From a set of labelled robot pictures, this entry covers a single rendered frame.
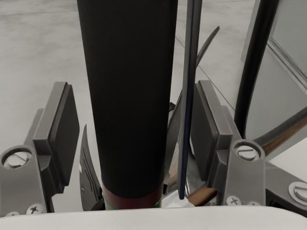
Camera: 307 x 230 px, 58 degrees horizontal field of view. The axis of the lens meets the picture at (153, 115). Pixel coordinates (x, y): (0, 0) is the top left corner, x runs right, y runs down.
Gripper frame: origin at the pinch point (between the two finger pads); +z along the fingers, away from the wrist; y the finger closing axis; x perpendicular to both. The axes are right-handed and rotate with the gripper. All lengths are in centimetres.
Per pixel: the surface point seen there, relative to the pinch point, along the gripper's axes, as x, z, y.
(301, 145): -28.4, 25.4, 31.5
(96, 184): -35.0, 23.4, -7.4
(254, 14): -90, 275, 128
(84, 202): -53, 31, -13
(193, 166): -38, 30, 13
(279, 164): -32.3, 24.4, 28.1
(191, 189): -36.8, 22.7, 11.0
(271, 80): -66, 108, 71
